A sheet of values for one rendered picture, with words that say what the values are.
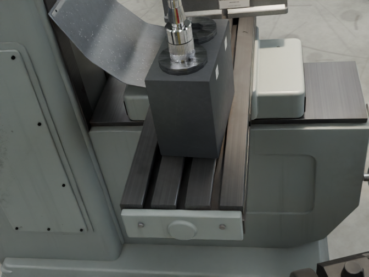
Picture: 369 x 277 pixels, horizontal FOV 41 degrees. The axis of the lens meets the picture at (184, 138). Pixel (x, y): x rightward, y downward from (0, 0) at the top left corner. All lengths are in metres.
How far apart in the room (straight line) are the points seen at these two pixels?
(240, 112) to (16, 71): 0.59
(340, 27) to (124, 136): 2.12
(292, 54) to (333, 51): 1.62
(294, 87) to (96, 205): 0.74
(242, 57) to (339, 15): 2.23
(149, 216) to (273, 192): 0.72
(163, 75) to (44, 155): 0.70
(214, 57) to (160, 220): 0.31
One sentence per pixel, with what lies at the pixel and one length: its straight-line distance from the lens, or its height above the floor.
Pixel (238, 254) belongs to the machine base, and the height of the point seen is 0.20.
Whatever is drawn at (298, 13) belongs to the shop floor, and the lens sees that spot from 3.49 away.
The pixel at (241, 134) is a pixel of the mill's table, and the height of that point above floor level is 0.96.
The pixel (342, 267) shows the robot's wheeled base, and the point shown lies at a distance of 1.25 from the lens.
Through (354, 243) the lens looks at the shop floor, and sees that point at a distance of 2.07.
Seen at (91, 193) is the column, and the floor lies 0.52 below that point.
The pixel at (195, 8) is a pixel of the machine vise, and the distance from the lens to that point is 1.45.
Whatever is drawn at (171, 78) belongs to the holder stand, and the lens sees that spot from 0.89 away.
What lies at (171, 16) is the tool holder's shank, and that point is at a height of 1.25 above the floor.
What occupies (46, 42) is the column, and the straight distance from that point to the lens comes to 1.31.
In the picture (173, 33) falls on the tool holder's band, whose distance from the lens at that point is 0.87.
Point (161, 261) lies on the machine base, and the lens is 1.79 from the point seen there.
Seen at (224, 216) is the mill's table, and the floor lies 0.95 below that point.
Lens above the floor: 1.64
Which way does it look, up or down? 41 degrees down
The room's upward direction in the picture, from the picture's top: 10 degrees counter-clockwise
